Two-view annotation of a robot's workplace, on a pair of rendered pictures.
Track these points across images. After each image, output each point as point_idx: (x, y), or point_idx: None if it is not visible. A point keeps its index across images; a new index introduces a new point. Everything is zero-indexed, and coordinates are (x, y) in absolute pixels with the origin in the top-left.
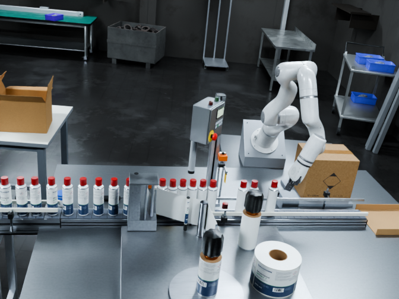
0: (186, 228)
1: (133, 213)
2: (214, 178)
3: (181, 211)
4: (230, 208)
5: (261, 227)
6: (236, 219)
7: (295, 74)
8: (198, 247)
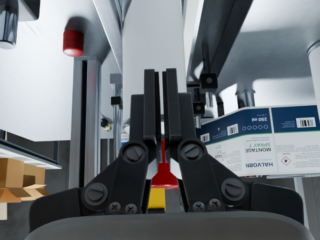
0: (224, 108)
1: None
2: (95, 159)
3: (213, 141)
4: (70, 24)
5: (265, 3)
6: (192, 51)
7: None
8: (285, 95)
